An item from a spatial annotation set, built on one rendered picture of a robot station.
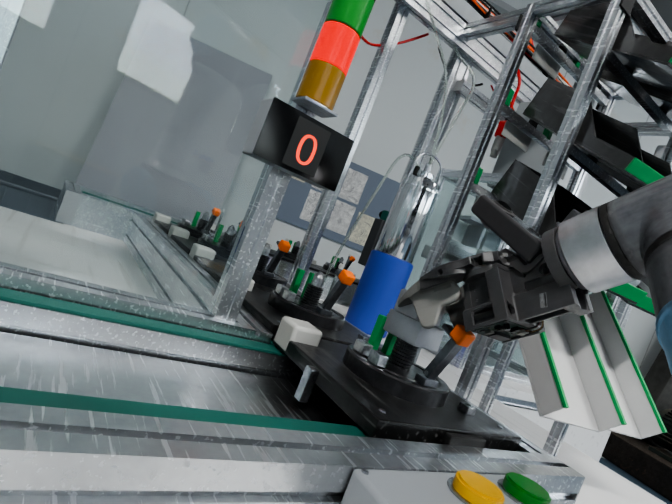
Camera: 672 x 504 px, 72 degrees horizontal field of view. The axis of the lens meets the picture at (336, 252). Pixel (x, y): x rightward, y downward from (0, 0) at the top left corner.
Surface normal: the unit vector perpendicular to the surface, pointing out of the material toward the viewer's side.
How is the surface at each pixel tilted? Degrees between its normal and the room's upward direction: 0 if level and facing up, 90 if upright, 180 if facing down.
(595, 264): 126
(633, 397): 90
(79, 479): 90
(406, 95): 90
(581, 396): 45
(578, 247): 103
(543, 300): 90
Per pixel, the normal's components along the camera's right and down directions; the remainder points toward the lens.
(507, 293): 0.62, -0.38
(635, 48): -0.86, -0.33
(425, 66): 0.21, 0.11
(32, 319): 0.51, 0.22
